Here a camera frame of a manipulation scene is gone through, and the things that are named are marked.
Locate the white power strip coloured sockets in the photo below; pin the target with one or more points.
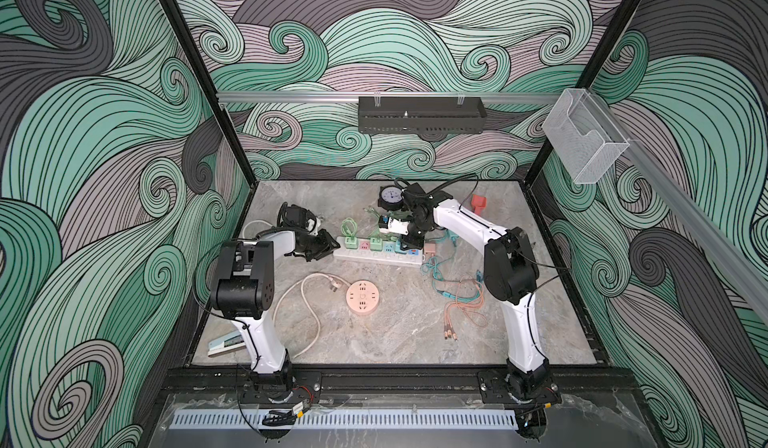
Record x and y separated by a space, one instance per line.
379 251

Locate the teal charger plug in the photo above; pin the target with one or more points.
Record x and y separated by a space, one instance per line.
392 247

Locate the aluminium rail right wall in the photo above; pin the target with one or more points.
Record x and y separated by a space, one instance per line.
662 160

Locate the black pressure gauge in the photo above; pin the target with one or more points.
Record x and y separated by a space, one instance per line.
390 198

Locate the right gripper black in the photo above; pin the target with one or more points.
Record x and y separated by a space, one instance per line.
407 241

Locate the teal stapler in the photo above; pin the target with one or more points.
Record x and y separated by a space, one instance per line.
228 343

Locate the pink round socket with cable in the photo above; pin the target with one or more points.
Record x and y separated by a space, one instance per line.
362 298

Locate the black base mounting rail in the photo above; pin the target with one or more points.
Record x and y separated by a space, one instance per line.
327 384

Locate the aluminium rail wall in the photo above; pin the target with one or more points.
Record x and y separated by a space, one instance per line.
333 97
662 160

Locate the aluminium rail back wall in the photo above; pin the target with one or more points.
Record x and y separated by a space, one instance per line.
333 97

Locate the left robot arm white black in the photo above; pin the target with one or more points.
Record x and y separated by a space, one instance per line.
244 281

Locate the clear plastic wall holder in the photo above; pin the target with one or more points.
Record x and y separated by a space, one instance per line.
585 134

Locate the pink charger plug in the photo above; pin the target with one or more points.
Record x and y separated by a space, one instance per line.
429 249

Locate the black perforated metal tray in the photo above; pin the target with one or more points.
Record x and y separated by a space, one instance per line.
430 117

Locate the light green charger plug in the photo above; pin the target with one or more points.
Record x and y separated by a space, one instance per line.
349 230

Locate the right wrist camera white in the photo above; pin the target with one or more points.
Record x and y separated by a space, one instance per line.
390 225

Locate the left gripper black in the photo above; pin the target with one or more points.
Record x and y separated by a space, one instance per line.
324 245

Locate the red plastic clamp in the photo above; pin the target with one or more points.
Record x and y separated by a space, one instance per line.
478 204

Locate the white slotted cable duct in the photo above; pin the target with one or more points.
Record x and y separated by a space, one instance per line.
451 419

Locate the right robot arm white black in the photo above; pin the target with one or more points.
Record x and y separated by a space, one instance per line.
510 271

